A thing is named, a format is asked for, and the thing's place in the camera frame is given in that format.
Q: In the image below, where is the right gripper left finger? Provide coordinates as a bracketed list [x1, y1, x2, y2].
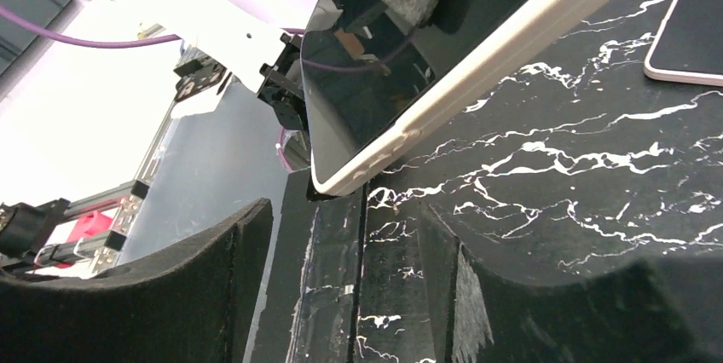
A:
[1, 199, 273, 362]

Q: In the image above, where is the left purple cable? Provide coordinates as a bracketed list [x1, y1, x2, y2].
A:
[0, 4, 306, 49]

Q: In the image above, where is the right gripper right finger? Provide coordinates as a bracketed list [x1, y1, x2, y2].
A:
[418, 203, 722, 362]

